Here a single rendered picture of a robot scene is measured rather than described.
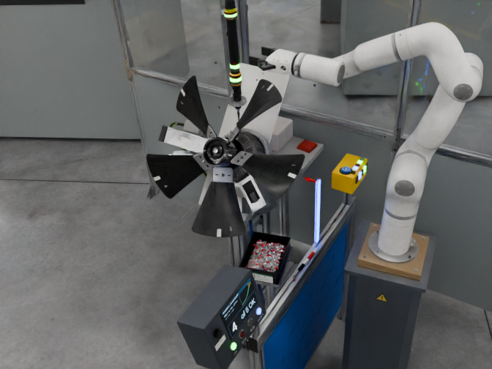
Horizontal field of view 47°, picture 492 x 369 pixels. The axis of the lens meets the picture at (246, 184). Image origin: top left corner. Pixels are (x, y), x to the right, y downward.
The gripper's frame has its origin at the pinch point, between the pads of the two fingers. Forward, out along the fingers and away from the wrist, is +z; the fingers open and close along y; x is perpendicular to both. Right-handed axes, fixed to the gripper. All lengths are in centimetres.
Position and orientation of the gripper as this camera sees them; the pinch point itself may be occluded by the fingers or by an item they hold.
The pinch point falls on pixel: (258, 56)
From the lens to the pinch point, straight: 204.3
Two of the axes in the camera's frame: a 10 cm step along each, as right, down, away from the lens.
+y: 5.2, -5.5, 6.5
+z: -8.5, -2.9, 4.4
